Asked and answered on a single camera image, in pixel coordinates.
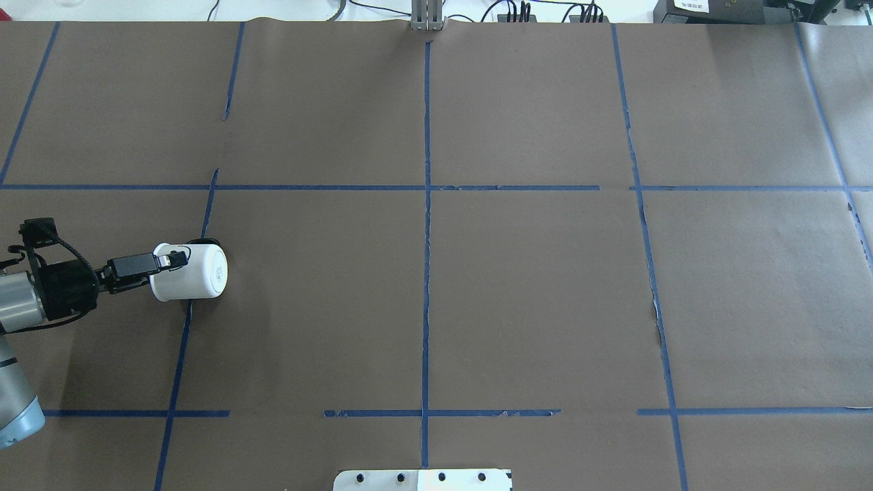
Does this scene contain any brown paper table cover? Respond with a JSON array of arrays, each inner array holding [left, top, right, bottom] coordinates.
[[2, 19, 871, 490]]

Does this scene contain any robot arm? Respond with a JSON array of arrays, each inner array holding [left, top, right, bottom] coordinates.
[[1, 245, 191, 449]]

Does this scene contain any white smiley mug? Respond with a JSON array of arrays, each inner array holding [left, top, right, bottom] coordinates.
[[149, 239, 230, 302]]

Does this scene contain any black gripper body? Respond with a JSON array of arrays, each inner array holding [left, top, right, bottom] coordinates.
[[27, 260, 99, 321]]

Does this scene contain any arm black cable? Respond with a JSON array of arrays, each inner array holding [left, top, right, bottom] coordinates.
[[0, 232, 100, 335]]

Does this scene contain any white pedestal column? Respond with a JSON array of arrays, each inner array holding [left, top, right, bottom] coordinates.
[[332, 468, 514, 490]]

